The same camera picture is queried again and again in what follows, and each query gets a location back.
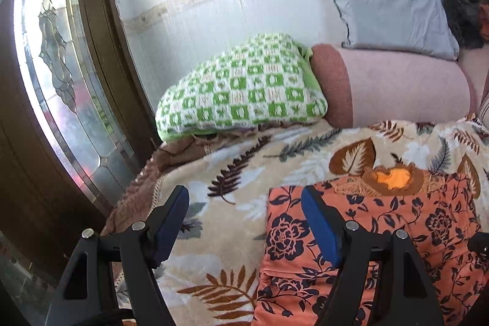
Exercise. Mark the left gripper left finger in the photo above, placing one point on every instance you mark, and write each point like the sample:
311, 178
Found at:
110, 279

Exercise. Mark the green checkered folded blanket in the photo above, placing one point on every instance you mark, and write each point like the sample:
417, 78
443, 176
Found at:
266, 80

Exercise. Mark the dark furry cloth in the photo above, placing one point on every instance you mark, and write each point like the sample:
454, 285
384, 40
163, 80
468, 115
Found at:
464, 22

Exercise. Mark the pink bolster pillow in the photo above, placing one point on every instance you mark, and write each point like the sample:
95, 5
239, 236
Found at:
364, 87

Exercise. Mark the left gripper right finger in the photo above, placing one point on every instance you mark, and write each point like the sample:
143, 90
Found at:
404, 294

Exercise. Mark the wooden stained glass door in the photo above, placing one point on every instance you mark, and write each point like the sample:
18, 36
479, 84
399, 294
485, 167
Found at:
75, 126

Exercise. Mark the orange floral garment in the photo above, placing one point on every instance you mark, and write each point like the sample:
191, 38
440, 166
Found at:
436, 210

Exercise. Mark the leaf pattern bed blanket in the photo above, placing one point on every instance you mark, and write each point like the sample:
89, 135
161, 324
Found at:
212, 274

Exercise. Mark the brown knitted bed skirt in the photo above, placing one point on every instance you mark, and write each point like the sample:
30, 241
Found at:
137, 200

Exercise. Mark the pink headboard cushion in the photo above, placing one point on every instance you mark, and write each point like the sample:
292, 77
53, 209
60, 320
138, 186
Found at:
474, 64

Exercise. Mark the grey pillow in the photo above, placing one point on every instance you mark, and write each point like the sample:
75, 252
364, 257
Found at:
416, 26

